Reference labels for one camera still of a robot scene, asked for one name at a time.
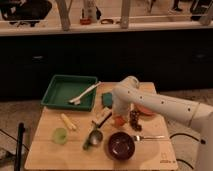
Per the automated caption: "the green handled metal scoop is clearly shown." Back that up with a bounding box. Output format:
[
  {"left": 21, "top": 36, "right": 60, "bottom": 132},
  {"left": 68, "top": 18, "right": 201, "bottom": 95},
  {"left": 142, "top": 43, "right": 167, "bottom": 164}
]
[{"left": 83, "top": 130, "right": 103, "bottom": 150}]

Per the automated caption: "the yellow corn cob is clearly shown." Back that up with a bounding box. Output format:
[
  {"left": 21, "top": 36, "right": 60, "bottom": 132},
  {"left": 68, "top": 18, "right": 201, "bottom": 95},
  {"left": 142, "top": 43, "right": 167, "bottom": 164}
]
[{"left": 61, "top": 113, "right": 77, "bottom": 131}]

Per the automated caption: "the silver fork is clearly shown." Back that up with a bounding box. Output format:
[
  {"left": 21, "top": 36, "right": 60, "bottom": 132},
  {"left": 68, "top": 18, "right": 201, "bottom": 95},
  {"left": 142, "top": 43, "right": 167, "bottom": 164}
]
[{"left": 132, "top": 135, "right": 165, "bottom": 141}]

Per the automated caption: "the black cable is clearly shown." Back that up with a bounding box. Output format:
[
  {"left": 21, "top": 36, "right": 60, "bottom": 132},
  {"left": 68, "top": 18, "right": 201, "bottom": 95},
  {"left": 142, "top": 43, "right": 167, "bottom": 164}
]
[{"left": 169, "top": 132, "right": 208, "bottom": 171}]

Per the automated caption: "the green plastic tray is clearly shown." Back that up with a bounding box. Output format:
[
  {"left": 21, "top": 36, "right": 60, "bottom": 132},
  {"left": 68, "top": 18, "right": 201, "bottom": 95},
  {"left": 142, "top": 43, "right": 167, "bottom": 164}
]
[{"left": 41, "top": 75, "right": 98, "bottom": 111}]

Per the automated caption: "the dark purple bowl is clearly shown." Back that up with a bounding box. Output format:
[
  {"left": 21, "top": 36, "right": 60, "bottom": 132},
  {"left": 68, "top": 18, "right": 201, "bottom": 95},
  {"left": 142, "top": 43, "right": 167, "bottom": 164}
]
[{"left": 107, "top": 132, "right": 135, "bottom": 160}]

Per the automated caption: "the green sponge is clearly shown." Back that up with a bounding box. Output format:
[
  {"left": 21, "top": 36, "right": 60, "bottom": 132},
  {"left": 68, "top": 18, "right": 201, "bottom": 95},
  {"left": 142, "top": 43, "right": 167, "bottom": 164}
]
[{"left": 102, "top": 92, "right": 113, "bottom": 108}]

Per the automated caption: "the bunch of dark grapes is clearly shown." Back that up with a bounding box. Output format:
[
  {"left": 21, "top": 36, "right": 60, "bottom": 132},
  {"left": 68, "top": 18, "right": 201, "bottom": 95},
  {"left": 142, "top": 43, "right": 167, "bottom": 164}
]
[{"left": 129, "top": 110, "right": 142, "bottom": 131}]

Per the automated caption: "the orange bowl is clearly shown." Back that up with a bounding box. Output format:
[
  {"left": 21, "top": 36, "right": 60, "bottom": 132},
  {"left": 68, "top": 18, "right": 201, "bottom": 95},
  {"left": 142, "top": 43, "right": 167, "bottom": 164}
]
[{"left": 135, "top": 105, "right": 155, "bottom": 116}]

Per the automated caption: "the black pole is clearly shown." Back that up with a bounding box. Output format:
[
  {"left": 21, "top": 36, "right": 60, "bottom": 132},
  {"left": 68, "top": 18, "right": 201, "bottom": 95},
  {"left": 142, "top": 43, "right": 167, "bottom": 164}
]
[{"left": 14, "top": 123, "right": 25, "bottom": 171}]

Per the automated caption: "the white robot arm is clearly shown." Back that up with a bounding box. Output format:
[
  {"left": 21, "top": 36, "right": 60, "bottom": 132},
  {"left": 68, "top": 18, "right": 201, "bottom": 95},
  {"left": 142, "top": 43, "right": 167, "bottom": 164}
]
[{"left": 112, "top": 76, "right": 213, "bottom": 171}]

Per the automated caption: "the white brush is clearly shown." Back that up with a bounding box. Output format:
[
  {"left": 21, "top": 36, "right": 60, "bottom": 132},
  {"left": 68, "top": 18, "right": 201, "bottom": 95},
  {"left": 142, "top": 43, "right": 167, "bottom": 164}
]
[{"left": 68, "top": 81, "right": 101, "bottom": 105}]

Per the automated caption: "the green plastic cup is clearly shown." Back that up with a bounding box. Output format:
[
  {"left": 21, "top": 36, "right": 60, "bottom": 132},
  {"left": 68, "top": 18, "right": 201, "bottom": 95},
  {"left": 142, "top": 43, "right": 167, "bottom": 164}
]
[{"left": 52, "top": 128, "right": 67, "bottom": 145}]

